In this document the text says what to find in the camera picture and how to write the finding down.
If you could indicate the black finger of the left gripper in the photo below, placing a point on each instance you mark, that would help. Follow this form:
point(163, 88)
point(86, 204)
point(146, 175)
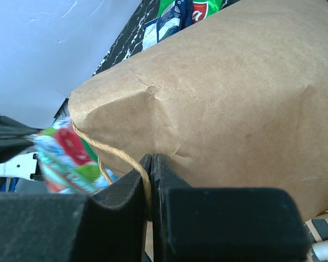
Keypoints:
point(15, 137)

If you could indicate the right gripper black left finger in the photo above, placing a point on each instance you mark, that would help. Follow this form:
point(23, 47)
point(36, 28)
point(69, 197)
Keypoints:
point(108, 226)

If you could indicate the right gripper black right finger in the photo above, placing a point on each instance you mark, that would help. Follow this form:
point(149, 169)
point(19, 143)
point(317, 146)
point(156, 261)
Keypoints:
point(222, 224)

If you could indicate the teal snack packet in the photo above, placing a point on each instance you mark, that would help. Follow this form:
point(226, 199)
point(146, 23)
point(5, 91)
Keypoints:
point(67, 162)

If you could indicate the brown paper bag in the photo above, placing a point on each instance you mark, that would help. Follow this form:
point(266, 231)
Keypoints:
point(237, 100)

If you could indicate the blue chips bag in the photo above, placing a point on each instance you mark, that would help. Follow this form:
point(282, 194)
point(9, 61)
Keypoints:
point(172, 17)

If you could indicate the green cassava chips bag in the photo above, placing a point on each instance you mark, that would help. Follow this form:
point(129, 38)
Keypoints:
point(200, 9)

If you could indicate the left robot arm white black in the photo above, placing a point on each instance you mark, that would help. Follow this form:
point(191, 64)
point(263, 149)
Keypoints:
point(18, 157)

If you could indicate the white green tube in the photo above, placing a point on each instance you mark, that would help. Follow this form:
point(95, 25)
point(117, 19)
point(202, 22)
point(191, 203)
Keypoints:
point(320, 249)

